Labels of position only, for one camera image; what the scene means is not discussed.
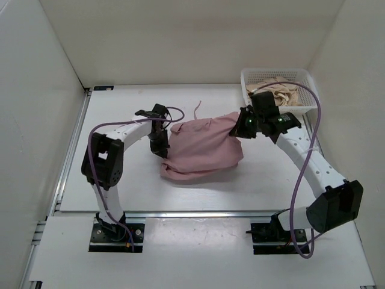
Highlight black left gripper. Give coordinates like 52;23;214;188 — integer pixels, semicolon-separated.
147;128;170;158

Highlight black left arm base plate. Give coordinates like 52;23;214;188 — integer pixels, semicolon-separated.
88;221;145;253

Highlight aluminium front rail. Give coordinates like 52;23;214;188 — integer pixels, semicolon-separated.
43;210;277;223

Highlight black corner bracket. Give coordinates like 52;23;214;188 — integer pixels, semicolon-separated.
93;85;114;91

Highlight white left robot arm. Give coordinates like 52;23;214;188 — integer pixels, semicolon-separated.
81;104;173;244

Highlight beige trousers in basket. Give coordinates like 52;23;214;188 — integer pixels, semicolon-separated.
246;76;303;107

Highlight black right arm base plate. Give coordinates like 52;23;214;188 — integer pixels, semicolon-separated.
245;216;298;255

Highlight white plastic basket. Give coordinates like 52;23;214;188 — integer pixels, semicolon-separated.
241;68;318;115

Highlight pink trousers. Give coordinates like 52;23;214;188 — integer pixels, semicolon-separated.
160;111;244;181

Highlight aluminium left rail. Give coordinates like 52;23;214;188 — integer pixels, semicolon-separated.
45;88;92;220

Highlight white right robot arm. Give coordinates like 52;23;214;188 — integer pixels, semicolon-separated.
230;92;363;241

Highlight aluminium rail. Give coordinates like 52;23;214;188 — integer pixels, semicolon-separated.
45;88;92;220
43;210;277;223

